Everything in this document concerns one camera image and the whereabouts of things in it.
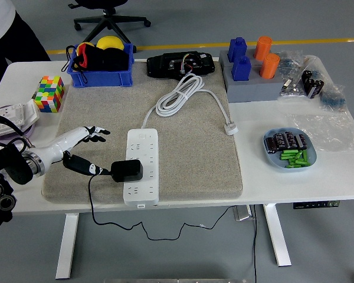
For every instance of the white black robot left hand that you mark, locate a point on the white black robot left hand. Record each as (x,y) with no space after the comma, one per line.
(59,146)

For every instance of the black power adapter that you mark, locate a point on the black power adapter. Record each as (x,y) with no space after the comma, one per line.
(127,171)

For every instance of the white power strip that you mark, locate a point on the white power strip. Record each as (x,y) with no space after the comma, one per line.
(144,147)

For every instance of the colourful puzzle cube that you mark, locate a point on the colourful puzzle cube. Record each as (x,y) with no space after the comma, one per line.
(50,94)

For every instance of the grey-brown mat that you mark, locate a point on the grey-brown mat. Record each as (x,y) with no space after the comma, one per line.
(106,118)

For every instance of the white socket panel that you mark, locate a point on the white socket panel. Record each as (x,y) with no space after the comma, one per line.
(9,113)

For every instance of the blue plastic bin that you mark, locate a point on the blue plastic bin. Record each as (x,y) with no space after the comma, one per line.
(100,79)

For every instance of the white table leg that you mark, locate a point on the white table leg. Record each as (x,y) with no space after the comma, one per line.
(66,244)
(278,236)

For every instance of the black cloth pouch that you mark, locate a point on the black cloth pouch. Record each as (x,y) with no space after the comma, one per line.
(112,60)

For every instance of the small yellow ball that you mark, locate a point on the small yellow ball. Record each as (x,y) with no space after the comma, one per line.
(87,45)

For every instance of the person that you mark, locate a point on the person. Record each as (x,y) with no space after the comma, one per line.
(17,44)

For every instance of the large yellow ball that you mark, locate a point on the large yellow ball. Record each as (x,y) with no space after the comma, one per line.
(109,42)

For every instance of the black electronic device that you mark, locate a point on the black electronic device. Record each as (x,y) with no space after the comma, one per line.
(159,66)

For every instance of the black office chair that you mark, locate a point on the black office chair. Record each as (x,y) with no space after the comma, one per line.
(110,20)

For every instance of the grey block holder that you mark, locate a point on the grey block holder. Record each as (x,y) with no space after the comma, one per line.
(224,57)
(253,90)

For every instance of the blue block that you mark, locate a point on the blue block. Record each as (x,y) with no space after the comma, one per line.
(241,69)
(237,48)

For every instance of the black capacitor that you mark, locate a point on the black capacitor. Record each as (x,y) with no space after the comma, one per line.
(301,141)
(272,145)
(290,139)
(279,141)

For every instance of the light blue tray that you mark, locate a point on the light blue tray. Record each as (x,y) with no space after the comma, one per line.
(272,160)

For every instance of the orange cylinder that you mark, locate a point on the orange cylinder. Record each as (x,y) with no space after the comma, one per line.
(269,66)
(262,48)

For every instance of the green battery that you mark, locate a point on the green battery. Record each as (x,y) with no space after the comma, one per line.
(287,157)
(289,152)
(295,166)
(298,155)
(298,162)
(305,156)

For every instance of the clear bag of metal parts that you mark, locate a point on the clear bag of metal parts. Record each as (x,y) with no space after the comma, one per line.
(293,88)

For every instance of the clear bag of blue components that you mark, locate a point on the clear bag of blue components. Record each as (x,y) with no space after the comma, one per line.
(333,98)
(290,63)

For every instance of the clear bag of black capacitors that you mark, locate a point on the clear bag of black capacitors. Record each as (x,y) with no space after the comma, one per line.
(312,84)

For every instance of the black table control panel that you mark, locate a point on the black table control panel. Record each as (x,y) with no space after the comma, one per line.
(315,205)

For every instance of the empty clear plastic bag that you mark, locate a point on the empty clear plastic bag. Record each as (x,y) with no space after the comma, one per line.
(327,132)

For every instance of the white switch panel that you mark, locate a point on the white switch panel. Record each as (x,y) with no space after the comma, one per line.
(31,113)

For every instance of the silver metal bracket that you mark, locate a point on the silver metal bracket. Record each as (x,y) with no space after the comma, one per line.
(242,213)

